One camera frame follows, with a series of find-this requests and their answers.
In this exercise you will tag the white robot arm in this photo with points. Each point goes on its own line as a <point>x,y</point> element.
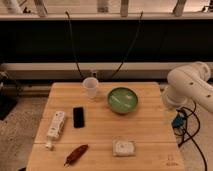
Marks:
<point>189,82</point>

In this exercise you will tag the green ceramic bowl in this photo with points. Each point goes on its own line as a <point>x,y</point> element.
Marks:
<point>122,100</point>

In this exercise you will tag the clear plastic cup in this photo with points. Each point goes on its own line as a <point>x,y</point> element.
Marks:
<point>90,84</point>

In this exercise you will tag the black smartphone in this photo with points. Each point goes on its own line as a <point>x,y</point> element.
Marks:
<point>78,117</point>

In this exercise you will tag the white game remote controller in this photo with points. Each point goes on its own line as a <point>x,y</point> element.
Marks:
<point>56,125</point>

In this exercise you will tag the blue box on floor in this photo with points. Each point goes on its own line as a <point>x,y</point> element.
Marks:
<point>178,121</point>

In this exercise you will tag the black equipment at left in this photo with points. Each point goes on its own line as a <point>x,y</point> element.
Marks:
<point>7,103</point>

